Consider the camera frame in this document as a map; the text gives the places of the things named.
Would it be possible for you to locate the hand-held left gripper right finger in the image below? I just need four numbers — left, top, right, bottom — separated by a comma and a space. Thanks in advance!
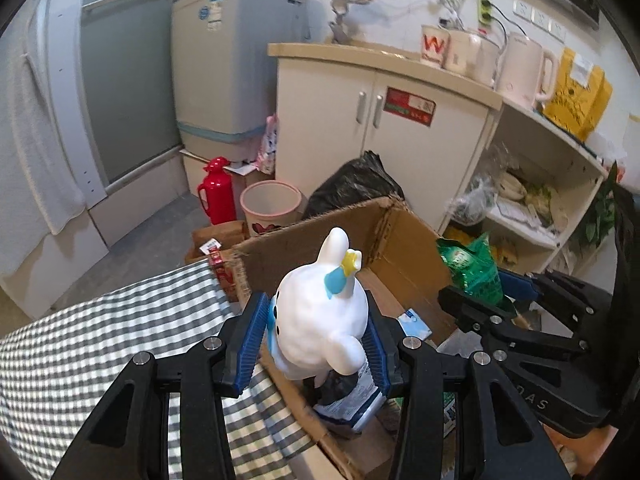
361, 310, 571, 480

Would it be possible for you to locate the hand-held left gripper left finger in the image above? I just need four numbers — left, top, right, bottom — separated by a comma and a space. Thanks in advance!
67, 291, 275, 480

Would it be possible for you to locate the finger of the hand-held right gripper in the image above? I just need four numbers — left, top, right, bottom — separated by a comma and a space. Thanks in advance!
437, 285, 591, 361
497, 267, 616, 342

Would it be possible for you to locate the white toy figure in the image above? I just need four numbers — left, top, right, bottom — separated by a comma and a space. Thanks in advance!
267, 226, 372, 381

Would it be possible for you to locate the brown cardboard box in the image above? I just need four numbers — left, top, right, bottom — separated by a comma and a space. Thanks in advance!
231, 195, 458, 480

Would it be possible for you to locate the green snack packet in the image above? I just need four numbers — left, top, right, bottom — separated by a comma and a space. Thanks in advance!
436, 232, 506, 306

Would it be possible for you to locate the blue white packet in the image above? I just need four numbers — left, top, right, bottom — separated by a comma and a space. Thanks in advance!
397, 308, 433, 346

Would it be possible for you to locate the blue white tissue pack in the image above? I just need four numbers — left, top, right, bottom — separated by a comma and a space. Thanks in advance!
314, 375, 386, 433

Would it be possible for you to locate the grey plastic bag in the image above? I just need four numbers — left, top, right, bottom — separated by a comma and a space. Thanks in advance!
447, 175, 496, 226

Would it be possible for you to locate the brown paper bag red print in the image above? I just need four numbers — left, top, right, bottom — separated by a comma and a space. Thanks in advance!
185, 220, 251, 301

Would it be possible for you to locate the green leafy plant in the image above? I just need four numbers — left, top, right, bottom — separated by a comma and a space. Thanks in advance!
582, 160, 626, 246

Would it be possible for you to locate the pink waste bin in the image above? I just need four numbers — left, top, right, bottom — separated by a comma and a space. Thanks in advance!
240, 181, 303, 238

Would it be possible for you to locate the red thermos flask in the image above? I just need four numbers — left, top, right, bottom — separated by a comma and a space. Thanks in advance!
197, 156, 238, 226

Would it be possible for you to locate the white open shelf unit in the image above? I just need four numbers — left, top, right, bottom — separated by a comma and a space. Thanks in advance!
440, 100, 621, 276

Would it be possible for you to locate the grey checked tablecloth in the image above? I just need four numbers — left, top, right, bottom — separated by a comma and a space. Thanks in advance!
0, 260, 318, 480

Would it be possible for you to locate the black trash bag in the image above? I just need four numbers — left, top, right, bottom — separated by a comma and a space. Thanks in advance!
302, 150, 406, 221

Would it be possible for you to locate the yellow paper bag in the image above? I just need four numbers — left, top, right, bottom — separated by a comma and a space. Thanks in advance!
542, 47, 613, 143

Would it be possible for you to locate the pink printed bag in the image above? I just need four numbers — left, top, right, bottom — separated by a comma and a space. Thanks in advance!
257, 114, 280, 176

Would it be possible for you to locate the white electric kettle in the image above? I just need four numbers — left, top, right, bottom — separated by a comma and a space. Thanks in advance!
495, 31, 560, 111

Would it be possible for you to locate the white cabinet beige top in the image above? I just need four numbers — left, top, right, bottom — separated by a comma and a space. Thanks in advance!
267, 42, 503, 233

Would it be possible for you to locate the white paper cup red print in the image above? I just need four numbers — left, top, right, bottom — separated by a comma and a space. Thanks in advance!
420, 24, 451, 68

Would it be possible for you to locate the grey washing machine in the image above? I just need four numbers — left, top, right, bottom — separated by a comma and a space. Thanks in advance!
171, 0, 308, 168

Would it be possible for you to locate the frosted glass door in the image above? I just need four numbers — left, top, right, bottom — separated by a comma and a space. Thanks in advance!
80, 0, 186, 186

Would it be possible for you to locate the white towel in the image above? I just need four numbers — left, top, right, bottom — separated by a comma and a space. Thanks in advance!
0, 52, 88, 235

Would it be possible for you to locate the metal faucet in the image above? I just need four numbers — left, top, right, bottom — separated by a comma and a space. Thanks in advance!
330, 0, 373, 45

